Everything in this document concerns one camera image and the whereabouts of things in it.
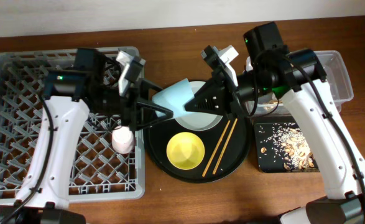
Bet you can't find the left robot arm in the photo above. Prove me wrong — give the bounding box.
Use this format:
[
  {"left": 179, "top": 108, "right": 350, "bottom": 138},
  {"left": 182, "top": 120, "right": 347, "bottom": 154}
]
[{"left": 0, "top": 48, "right": 173, "bottom": 223}]

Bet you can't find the wooden chopstick right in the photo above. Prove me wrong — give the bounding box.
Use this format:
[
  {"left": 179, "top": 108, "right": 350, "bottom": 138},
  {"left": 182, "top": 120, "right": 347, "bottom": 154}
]
[{"left": 212, "top": 118, "right": 238, "bottom": 175}]

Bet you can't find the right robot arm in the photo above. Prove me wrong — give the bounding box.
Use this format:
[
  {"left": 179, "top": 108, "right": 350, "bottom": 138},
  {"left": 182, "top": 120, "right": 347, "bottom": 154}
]
[{"left": 185, "top": 22, "right": 365, "bottom": 223}]

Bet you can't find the light grey plate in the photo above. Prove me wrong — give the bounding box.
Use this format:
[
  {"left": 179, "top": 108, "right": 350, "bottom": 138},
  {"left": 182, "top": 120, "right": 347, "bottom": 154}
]
[{"left": 170, "top": 80, "right": 226, "bottom": 131}]

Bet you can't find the black rectangular tray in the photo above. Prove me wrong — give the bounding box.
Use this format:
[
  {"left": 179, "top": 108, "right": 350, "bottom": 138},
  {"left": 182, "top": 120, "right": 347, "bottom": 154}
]
[{"left": 253, "top": 115, "right": 321, "bottom": 174}]

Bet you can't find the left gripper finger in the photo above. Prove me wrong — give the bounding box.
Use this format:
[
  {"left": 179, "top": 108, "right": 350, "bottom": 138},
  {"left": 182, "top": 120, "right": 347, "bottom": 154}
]
[
  {"left": 138, "top": 78, "right": 163, "bottom": 97},
  {"left": 135, "top": 101, "right": 173, "bottom": 130}
]

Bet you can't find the food scraps and rice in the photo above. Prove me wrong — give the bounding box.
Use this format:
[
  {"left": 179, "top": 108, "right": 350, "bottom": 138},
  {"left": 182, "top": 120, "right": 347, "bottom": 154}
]
[{"left": 258, "top": 123, "right": 318, "bottom": 172}]

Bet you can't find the wooden chopstick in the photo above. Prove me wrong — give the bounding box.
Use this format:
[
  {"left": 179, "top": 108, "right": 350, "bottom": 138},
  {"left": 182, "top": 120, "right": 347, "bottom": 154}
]
[
  {"left": 201, "top": 120, "right": 231, "bottom": 177},
  {"left": 212, "top": 118, "right": 238, "bottom": 175}
]

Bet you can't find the yellow bowl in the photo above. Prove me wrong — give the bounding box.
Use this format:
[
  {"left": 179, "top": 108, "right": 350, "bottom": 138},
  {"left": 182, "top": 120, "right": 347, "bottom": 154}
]
[{"left": 166, "top": 132, "right": 205, "bottom": 170}]

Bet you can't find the blue cup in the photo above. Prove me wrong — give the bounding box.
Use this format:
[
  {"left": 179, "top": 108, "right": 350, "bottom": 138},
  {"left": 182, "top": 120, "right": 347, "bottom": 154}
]
[{"left": 152, "top": 78, "right": 195, "bottom": 118}]

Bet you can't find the wooden chopstick left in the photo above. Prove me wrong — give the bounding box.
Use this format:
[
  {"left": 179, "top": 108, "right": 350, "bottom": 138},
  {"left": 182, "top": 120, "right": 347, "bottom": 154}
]
[{"left": 201, "top": 120, "right": 231, "bottom": 177}]

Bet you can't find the grey dishwasher rack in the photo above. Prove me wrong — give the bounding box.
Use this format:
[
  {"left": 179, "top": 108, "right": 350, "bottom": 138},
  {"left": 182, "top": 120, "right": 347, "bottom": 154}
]
[{"left": 0, "top": 49, "right": 145, "bottom": 205}]

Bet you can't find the clear plastic bin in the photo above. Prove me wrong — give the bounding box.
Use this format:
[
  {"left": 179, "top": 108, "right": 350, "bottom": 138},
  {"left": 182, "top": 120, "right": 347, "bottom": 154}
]
[{"left": 254, "top": 50, "right": 354, "bottom": 117}]

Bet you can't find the pink cup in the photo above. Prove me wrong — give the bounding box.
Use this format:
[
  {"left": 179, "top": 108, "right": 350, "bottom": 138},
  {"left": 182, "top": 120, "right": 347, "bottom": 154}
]
[{"left": 111, "top": 126, "right": 135, "bottom": 154}]

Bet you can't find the gold snack wrapper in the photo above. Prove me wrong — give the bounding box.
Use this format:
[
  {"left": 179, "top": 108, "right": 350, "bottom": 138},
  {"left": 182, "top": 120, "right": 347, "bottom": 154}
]
[{"left": 262, "top": 100, "right": 282, "bottom": 111}]

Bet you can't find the round black tray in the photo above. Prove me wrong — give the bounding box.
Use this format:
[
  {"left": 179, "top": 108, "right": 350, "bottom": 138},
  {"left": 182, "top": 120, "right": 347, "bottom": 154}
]
[{"left": 144, "top": 116, "right": 253, "bottom": 184}]

